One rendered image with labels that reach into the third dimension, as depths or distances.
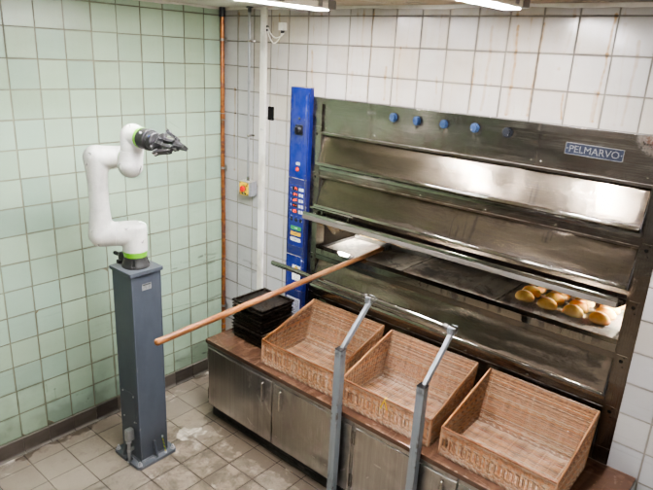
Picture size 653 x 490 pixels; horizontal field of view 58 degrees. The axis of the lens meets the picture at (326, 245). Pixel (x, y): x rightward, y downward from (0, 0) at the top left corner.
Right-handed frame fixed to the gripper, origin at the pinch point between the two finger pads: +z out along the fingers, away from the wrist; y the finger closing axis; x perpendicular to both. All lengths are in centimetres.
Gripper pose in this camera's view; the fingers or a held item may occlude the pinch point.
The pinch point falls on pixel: (180, 147)
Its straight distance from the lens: 248.5
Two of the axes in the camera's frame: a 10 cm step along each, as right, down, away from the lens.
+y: -4.6, 8.5, -2.4
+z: 7.5, 2.4, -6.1
